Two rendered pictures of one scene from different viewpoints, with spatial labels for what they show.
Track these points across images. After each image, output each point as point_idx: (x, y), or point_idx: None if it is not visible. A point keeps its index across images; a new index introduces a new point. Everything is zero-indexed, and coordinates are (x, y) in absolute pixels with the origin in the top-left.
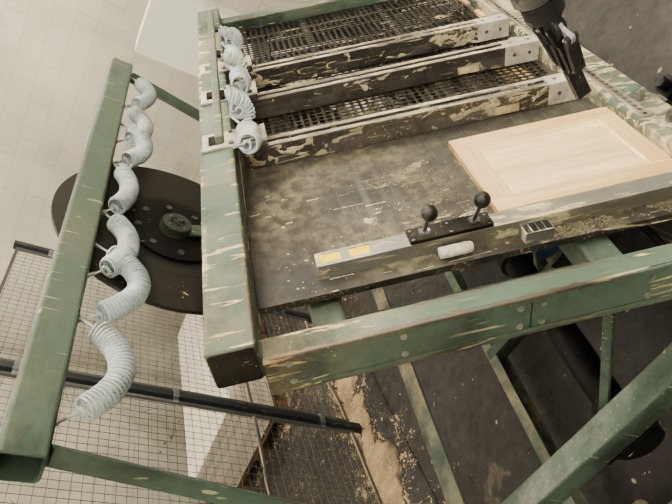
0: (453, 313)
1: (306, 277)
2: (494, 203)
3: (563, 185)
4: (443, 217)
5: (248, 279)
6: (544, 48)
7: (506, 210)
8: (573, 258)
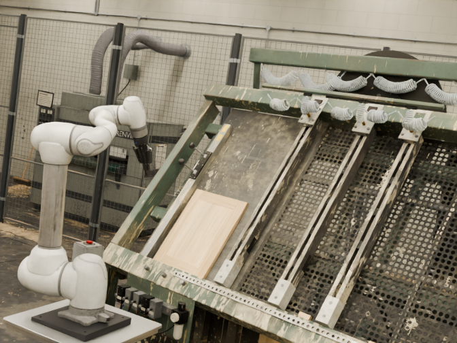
0: (175, 146)
1: (232, 124)
2: (200, 190)
3: (185, 217)
4: (215, 175)
5: (226, 98)
6: (151, 156)
7: (190, 186)
8: None
